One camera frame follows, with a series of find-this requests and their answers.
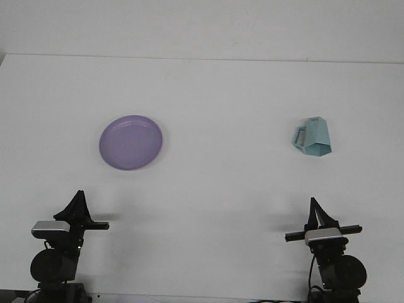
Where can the pale blue hexagonal cup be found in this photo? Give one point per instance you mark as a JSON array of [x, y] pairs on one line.
[[317, 134]]

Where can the purple round plate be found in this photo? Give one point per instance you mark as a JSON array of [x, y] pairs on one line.
[[131, 145]]

